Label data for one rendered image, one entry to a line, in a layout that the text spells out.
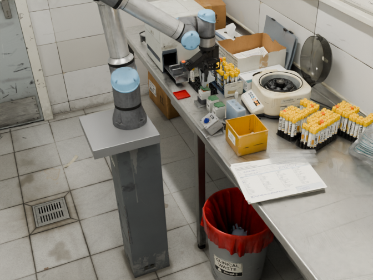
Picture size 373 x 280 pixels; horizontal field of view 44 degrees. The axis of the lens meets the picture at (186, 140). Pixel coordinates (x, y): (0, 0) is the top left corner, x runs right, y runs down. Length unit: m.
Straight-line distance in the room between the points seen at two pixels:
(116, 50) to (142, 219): 0.83
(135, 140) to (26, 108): 2.04
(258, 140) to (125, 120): 0.57
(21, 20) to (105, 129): 1.72
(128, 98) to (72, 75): 1.95
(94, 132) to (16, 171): 1.52
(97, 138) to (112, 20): 0.49
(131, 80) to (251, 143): 0.55
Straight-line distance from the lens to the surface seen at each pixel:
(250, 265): 2.37
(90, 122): 2.09
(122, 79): 1.93
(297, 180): 1.79
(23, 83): 3.78
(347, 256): 1.58
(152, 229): 2.38
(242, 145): 1.87
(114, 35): 1.99
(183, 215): 2.89
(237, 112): 2.00
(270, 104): 2.10
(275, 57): 2.44
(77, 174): 3.30
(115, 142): 1.94
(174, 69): 2.46
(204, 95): 2.19
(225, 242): 2.22
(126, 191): 2.16
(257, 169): 1.81
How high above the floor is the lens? 2.03
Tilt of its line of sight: 36 degrees down
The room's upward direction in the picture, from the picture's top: 2 degrees counter-clockwise
